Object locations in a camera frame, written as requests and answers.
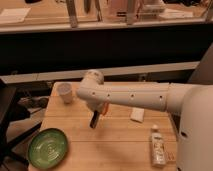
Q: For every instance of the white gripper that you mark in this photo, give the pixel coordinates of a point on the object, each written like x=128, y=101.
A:
x=97, y=107

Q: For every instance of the white eraser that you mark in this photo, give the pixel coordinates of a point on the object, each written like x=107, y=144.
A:
x=137, y=114

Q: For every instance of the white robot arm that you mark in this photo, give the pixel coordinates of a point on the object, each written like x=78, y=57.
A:
x=193, y=103

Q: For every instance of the white ceramic cup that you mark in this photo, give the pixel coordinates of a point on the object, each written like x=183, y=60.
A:
x=65, y=92

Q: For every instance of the orange carrot toy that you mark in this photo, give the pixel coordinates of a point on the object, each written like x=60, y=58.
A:
x=105, y=109

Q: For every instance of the green glass plate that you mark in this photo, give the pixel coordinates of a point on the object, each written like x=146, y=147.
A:
x=47, y=149

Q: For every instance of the white plastic bottle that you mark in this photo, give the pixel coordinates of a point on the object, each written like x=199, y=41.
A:
x=157, y=148

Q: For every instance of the black office chair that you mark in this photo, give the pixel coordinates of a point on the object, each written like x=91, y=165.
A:
x=10, y=111

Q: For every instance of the white paper sheet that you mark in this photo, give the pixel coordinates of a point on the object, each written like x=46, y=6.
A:
x=14, y=15

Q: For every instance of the metal frame post left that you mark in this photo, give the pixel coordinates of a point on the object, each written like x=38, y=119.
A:
x=72, y=13

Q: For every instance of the metal frame post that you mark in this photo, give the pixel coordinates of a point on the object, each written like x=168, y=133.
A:
x=72, y=13
x=130, y=11

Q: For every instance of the metal frame post right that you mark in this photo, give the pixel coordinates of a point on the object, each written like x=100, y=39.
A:
x=130, y=11

